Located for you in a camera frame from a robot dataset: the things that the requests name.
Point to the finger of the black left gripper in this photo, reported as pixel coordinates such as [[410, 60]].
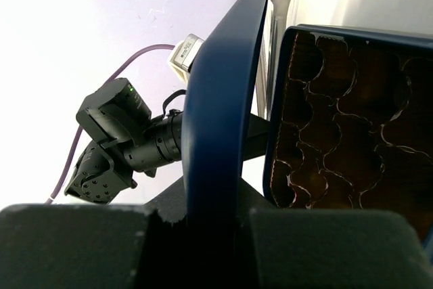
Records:
[[257, 137]]

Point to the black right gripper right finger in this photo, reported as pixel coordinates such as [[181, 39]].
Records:
[[337, 249]]

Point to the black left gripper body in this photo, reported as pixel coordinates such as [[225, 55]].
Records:
[[159, 145]]

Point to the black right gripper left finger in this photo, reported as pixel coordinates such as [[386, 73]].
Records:
[[72, 246]]

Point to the blue tin lid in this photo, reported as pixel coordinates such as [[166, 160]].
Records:
[[216, 112]]

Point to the blue chocolate tin box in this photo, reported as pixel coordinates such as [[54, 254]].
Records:
[[351, 123]]

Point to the metal serving tongs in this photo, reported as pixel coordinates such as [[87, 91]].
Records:
[[268, 61]]

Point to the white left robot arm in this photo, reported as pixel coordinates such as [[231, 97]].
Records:
[[174, 256]]

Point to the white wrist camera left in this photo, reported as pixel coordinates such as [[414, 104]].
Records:
[[182, 56]]

